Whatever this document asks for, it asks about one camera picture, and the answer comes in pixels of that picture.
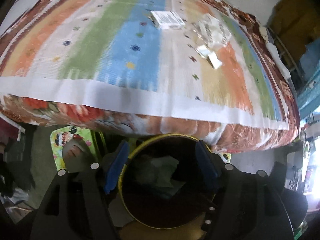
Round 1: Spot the white Natural paper bag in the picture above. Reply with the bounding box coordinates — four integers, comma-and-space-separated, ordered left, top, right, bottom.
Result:
192, 13, 231, 50

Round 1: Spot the small white paper box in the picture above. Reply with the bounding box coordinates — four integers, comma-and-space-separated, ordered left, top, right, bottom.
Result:
208, 51, 222, 69

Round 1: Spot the colourful striped bed mat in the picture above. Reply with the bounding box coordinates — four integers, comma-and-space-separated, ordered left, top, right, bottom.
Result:
1, 0, 289, 130

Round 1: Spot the white medicine box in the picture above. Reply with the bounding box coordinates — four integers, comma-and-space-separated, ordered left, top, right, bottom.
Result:
149, 11, 185, 30

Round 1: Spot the black trash bin yellow rim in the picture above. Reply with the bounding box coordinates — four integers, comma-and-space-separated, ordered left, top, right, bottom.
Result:
118, 134, 215, 229

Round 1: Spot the green cartoon plastic stool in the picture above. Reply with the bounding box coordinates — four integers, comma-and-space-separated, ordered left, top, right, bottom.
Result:
49, 125, 106, 171

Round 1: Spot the white pillow at bed edge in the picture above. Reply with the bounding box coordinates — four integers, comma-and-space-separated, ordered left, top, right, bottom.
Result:
266, 42, 291, 80

